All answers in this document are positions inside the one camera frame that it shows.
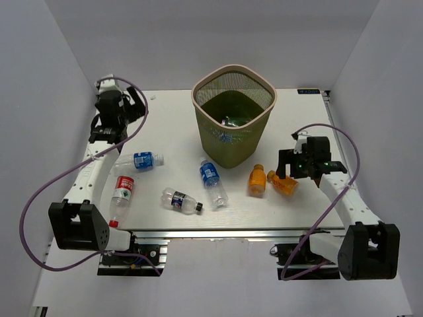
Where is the orange juice bottle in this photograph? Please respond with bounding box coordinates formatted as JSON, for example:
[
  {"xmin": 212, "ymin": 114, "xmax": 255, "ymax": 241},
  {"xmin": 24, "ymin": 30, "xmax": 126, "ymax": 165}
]
[
  {"xmin": 248, "ymin": 164, "xmax": 266, "ymax": 197},
  {"xmin": 267, "ymin": 170, "xmax": 299, "ymax": 197}
]

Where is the blue label bottle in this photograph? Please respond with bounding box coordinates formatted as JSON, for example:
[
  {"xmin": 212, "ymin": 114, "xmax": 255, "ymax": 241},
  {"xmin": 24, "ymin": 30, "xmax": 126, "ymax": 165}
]
[
  {"xmin": 199, "ymin": 157, "xmax": 229, "ymax": 209},
  {"xmin": 113, "ymin": 152, "xmax": 165, "ymax": 176}
]

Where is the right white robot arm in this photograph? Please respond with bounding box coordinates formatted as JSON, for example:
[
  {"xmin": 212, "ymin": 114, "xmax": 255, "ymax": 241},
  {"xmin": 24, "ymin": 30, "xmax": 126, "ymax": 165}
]
[{"xmin": 276, "ymin": 135, "xmax": 400, "ymax": 281}]

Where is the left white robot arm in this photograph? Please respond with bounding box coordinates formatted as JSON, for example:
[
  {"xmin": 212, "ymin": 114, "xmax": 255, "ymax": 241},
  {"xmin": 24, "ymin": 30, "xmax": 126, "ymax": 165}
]
[{"xmin": 48, "ymin": 86, "xmax": 145, "ymax": 264}]

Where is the blue bottle in bin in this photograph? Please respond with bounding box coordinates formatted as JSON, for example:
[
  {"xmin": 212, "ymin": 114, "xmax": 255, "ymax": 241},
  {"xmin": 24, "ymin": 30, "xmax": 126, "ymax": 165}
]
[{"xmin": 218, "ymin": 131, "xmax": 238, "ymax": 144}]

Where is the green bottle in bin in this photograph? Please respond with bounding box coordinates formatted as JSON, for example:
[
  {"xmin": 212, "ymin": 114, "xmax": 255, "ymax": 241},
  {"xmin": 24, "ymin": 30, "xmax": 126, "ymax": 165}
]
[{"xmin": 221, "ymin": 116, "xmax": 248, "ymax": 127}]

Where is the green mesh waste bin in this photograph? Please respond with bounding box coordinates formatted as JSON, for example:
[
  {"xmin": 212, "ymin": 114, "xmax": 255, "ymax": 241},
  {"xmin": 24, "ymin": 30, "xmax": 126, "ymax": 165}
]
[{"xmin": 191, "ymin": 64, "xmax": 277, "ymax": 168}]

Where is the right blue table label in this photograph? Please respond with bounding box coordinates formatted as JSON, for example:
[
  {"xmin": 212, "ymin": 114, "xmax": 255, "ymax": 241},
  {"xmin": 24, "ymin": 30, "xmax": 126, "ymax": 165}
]
[{"xmin": 297, "ymin": 88, "xmax": 321, "ymax": 94}]

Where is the red label water bottle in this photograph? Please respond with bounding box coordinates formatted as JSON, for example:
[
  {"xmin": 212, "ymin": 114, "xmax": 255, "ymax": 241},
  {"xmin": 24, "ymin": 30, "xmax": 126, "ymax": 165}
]
[{"xmin": 108, "ymin": 176, "xmax": 134, "ymax": 229}]

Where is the black cap cola bottle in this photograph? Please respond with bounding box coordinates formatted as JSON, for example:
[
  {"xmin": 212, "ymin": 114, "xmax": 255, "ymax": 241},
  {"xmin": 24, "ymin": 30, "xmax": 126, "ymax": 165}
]
[{"xmin": 161, "ymin": 188, "xmax": 203, "ymax": 215}]

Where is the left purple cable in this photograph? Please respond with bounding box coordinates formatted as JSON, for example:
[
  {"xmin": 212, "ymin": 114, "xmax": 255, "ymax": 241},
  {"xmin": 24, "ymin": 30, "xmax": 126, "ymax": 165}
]
[{"xmin": 19, "ymin": 76, "xmax": 163, "ymax": 276}]

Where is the purple cable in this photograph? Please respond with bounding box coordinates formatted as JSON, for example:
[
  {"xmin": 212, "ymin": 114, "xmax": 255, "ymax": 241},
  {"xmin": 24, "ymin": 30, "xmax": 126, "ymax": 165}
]
[
  {"xmin": 280, "ymin": 123, "xmax": 360, "ymax": 281},
  {"xmin": 19, "ymin": 76, "xmax": 163, "ymax": 276}
]

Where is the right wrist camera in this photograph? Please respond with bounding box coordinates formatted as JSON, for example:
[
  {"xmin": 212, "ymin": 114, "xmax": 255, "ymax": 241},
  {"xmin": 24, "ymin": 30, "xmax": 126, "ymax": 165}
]
[{"xmin": 291, "ymin": 130, "xmax": 309, "ymax": 154}]

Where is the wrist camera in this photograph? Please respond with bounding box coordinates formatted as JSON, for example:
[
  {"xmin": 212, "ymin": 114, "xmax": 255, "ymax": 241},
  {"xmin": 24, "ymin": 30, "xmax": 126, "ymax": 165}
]
[
  {"xmin": 291, "ymin": 130, "xmax": 309, "ymax": 154},
  {"xmin": 95, "ymin": 74, "xmax": 122, "ymax": 94}
]

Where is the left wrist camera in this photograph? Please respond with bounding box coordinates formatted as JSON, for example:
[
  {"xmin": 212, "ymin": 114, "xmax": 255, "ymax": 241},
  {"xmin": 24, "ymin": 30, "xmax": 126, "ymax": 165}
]
[{"xmin": 95, "ymin": 74, "xmax": 122, "ymax": 94}]

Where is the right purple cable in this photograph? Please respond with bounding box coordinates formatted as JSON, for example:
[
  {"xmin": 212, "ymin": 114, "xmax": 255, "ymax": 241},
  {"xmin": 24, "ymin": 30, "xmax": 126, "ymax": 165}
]
[{"xmin": 280, "ymin": 123, "xmax": 360, "ymax": 281}]

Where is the aluminium table frame rail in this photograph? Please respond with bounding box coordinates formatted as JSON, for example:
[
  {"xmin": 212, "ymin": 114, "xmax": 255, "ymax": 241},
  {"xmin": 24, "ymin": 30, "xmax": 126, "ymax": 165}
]
[{"xmin": 125, "ymin": 227, "xmax": 348, "ymax": 242}]

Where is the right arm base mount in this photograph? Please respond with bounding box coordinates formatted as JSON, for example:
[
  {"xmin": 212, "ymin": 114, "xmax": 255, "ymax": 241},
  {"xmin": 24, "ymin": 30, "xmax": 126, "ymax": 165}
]
[{"xmin": 269, "ymin": 244, "xmax": 340, "ymax": 281}]

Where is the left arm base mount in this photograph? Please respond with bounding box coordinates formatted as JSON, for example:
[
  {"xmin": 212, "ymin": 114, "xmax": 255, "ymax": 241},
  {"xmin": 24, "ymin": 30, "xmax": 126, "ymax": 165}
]
[{"xmin": 97, "ymin": 238, "xmax": 169, "ymax": 277}]

